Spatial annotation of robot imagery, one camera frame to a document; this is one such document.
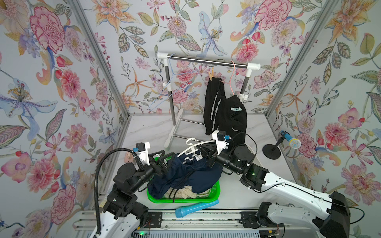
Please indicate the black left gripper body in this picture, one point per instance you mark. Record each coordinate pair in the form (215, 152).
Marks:
(146, 175)

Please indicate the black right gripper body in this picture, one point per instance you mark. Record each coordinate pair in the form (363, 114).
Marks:
(228, 162)

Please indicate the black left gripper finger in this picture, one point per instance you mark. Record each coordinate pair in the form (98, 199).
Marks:
(165, 162)
(157, 156)

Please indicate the white hanger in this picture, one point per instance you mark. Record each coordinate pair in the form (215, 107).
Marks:
(192, 152)

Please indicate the navy blue shorts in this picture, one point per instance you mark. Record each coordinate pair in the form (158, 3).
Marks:
(184, 175)

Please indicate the beige shorts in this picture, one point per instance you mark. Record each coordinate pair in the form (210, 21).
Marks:
(185, 193)

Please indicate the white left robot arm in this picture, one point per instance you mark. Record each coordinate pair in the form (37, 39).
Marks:
(122, 215)

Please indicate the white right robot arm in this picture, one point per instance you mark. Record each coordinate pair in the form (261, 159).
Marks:
(329, 214)

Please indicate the black shorts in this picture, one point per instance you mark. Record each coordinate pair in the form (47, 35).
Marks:
(218, 116)

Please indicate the pink hanger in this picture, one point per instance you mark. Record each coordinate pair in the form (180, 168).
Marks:
(231, 77)

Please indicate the tan clothespin on black shorts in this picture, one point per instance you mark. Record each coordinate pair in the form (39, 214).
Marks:
(211, 74)

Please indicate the pink small toy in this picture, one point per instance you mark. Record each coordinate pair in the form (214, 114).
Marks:
(129, 158)

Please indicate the green plastic basket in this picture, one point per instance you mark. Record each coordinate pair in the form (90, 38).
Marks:
(214, 193)

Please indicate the white tray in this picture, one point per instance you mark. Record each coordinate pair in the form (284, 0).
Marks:
(257, 161)

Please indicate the steel clothes rack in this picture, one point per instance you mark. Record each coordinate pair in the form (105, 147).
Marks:
(177, 118)

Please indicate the mint green clothespin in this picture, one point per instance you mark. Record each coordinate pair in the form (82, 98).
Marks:
(236, 109)

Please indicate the teal flashlight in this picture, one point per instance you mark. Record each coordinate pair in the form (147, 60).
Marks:
(186, 210)

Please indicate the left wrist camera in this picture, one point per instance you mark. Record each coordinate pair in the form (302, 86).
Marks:
(141, 150)

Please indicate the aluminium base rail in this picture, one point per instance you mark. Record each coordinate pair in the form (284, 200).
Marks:
(209, 223)

